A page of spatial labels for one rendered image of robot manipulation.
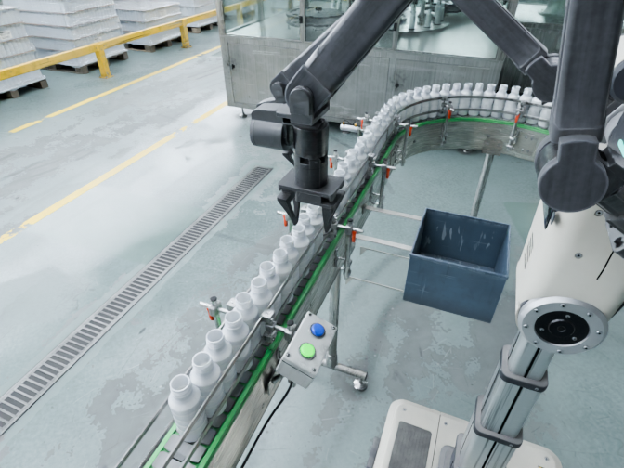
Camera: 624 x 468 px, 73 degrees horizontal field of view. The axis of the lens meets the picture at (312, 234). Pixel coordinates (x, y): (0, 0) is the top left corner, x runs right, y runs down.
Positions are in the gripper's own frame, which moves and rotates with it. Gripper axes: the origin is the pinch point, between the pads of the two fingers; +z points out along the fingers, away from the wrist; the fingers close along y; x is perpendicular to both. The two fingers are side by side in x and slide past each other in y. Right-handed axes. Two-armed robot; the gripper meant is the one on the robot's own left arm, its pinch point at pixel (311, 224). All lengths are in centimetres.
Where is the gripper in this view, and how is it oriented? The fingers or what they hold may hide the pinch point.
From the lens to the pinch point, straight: 78.9
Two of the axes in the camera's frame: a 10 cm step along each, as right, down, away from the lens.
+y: 9.2, 2.2, -3.1
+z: 0.0, 8.0, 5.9
